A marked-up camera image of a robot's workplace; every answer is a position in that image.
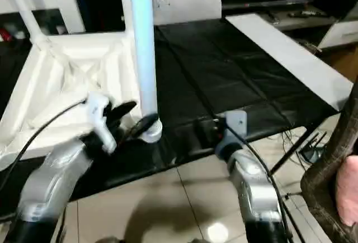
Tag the black cabinet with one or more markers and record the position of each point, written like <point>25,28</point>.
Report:
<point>100,2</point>

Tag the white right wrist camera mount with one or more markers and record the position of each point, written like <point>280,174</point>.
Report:
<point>236,125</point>

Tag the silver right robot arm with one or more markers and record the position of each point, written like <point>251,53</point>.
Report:
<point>251,187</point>

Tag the grey stand base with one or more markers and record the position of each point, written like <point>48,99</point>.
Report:
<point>314,153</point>

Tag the black remote control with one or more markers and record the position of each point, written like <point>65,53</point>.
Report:
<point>307,13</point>

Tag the pink cushion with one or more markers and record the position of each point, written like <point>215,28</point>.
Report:
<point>348,192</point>

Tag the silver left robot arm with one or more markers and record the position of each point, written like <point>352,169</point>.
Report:
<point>53,176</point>

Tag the black stand leg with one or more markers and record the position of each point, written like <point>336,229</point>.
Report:
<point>293,150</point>

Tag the brown woven stool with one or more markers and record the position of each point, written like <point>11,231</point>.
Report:
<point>319,187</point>

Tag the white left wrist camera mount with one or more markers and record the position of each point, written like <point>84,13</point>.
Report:
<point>99,120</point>

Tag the white flat board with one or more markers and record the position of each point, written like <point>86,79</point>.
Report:
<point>288,56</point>

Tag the white plastic table top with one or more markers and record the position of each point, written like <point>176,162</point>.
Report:
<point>56,72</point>

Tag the white cabinet with glass doors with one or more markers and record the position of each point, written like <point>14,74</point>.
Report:
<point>50,2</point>

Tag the dark low tv bench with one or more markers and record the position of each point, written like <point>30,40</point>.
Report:
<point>302,22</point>

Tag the black table mat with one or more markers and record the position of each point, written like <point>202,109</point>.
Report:
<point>223,72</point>

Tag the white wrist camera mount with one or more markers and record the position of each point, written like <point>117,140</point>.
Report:
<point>236,125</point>
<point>99,120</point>

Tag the white drawer unit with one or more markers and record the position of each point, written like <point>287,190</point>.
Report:
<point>341,33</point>

